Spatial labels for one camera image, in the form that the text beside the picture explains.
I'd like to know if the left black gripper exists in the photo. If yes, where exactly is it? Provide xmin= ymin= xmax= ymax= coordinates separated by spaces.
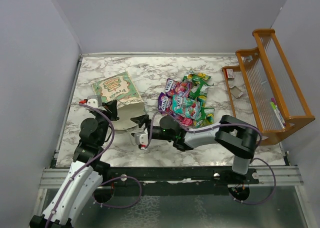
xmin=93 ymin=99 xmax=120 ymax=145

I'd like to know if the green printed paper bag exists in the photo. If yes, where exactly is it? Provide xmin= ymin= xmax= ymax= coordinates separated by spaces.
xmin=91 ymin=72 xmax=145 ymax=130

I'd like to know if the teal pink snack packet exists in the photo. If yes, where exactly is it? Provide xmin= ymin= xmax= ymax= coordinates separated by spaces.
xmin=172 ymin=95 xmax=202 ymax=120

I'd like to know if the red pink snack packet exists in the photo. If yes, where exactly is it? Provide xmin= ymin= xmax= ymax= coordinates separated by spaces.
xmin=175 ymin=114 xmax=194 ymax=127

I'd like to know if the purple pink snack packet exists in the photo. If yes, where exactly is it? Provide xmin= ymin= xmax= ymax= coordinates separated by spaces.
xmin=165 ymin=78 xmax=192 ymax=97

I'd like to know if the yellow green snack packet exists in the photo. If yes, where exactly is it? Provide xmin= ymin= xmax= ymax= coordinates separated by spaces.
xmin=182 ymin=69 xmax=211 ymax=84

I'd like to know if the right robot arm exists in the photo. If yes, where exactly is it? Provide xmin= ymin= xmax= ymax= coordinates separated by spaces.
xmin=130 ymin=114 xmax=262 ymax=184

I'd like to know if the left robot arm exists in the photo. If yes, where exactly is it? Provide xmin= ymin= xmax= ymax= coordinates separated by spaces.
xmin=29 ymin=97 xmax=119 ymax=228

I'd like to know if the small grey cardboard box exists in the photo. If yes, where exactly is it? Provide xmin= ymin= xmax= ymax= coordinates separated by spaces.
xmin=230 ymin=85 xmax=244 ymax=98

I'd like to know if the red white small box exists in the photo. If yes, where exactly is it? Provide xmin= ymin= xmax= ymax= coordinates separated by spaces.
xmin=225 ymin=68 xmax=235 ymax=80

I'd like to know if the wooden tiered rack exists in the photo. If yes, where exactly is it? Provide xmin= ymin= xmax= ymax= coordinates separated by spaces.
xmin=222 ymin=28 xmax=315 ymax=146

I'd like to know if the green marker pen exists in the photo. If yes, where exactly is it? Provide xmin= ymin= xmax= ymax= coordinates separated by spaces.
xmin=270 ymin=102 xmax=286 ymax=129

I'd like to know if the purple marker pen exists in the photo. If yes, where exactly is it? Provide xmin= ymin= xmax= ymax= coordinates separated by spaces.
xmin=271 ymin=98 xmax=285 ymax=124

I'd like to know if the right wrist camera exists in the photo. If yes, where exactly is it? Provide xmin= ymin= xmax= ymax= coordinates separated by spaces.
xmin=132 ymin=128 xmax=152 ymax=150

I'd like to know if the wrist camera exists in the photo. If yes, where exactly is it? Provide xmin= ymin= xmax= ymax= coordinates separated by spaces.
xmin=132 ymin=128 xmax=152 ymax=150
xmin=86 ymin=95 xmax=102 ymax=108

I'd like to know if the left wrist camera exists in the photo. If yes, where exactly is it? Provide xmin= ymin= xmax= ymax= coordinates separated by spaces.
xmin=86 ymin=95 xmax=102 ymax=108

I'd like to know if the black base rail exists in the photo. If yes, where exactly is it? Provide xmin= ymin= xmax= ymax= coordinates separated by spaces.
xmin=93 ymin=166 xmax=259 ymax=201

